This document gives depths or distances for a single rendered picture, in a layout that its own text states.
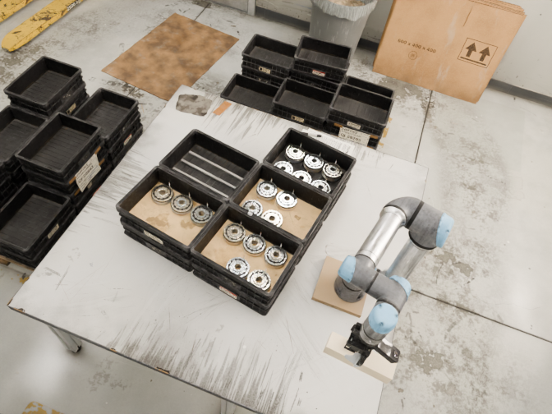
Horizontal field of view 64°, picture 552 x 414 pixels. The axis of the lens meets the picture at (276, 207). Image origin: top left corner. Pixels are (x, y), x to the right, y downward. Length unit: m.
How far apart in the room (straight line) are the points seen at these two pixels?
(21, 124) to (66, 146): 0.47
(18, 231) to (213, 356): 1.49
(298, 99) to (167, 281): 1.85
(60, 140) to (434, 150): 2.81
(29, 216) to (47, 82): 0.96
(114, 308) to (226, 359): 0.53
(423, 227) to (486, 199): 2.20
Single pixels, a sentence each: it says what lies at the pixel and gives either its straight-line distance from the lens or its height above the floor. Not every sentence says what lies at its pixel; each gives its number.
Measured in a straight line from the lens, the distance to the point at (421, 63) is 4.48.
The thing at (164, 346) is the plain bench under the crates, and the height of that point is 0.70.
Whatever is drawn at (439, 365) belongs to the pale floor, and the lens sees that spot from 2.98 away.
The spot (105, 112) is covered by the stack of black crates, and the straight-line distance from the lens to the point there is 3.31.
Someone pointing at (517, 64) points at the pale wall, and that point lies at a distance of 4.77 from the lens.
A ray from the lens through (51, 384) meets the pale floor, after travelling 2.81.
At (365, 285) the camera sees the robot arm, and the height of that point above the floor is 1.40.
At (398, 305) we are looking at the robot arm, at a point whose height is 1.41.
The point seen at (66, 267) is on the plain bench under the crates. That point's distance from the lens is 2.24.
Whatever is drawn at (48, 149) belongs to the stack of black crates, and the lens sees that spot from 3.00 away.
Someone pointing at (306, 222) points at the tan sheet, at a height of 0.83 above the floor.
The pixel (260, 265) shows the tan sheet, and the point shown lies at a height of 0.83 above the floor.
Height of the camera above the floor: 2.59
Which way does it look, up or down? 54 degrees down
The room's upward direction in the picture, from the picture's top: 11 degrees clockwise
